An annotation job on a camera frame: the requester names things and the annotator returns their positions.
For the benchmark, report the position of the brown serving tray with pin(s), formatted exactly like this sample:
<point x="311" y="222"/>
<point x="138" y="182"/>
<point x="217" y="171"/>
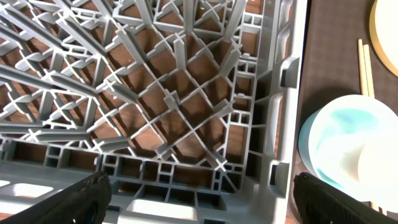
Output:
<point x="330" y="61"/>

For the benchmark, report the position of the grey dish rack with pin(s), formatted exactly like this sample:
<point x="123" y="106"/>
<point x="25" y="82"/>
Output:
<point x="188" y="106"/>

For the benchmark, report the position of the wooden chopstick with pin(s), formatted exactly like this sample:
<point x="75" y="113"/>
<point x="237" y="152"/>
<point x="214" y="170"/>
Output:
<point x="368" y="71"/>
<point x="361" y="68"/>

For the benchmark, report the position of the wooden chopstick left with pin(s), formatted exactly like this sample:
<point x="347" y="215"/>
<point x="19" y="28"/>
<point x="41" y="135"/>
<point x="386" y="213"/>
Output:
<point x="361" y="68"/>

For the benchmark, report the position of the yellow plate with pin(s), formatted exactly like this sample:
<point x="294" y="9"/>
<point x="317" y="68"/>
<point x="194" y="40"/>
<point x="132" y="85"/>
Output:
<point x="383" y="32"/>

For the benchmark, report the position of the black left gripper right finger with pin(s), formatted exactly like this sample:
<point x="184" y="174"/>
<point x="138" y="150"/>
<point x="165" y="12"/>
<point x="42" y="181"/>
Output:
<point x="318" y="202"/>

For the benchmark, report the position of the wooden chopstick right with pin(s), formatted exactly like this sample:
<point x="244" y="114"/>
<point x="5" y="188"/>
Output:
<point x="368" y="71"/>

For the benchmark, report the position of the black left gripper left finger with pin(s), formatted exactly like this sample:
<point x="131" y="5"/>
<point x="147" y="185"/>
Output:
<point x="83" y="202"/>

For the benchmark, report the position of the light blue bowl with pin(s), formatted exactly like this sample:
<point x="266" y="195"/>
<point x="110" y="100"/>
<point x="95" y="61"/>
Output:
<point x="351" y="144"/>

